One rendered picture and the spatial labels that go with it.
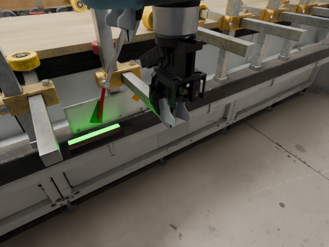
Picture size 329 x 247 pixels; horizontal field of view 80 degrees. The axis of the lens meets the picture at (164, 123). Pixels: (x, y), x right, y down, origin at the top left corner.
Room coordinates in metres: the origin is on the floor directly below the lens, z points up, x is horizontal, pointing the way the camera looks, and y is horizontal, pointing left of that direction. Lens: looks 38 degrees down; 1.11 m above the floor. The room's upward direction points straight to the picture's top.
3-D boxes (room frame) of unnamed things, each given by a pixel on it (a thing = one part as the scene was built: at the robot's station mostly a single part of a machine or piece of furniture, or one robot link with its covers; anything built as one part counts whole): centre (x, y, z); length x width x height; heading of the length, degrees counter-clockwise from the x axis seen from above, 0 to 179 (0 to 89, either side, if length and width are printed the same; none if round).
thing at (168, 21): (0.36, -0.02, 1.04); 0.08 x 0.08 x 0.05
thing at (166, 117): (0.34, -0.01, 0.86); 0.06 x 0.03 x 0.09; 33
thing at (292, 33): (0.86, -0.29, 0.95); 0.50 x 0.04 x 0.04; 33
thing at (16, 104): (0.45, 0.36, 0.84); 0.14 x 0.06 x 0.05; 123
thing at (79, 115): (0.53, 0.18, 0.75); 0.26 x 0.01 x 0.10; 123
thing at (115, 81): (0.58, 0.15, 0.85); 0.14 x 0.06 x 0.05; 123
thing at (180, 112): (0.36, -0.04, 0.86); 0.06 x 0.03 x 0.09; 33
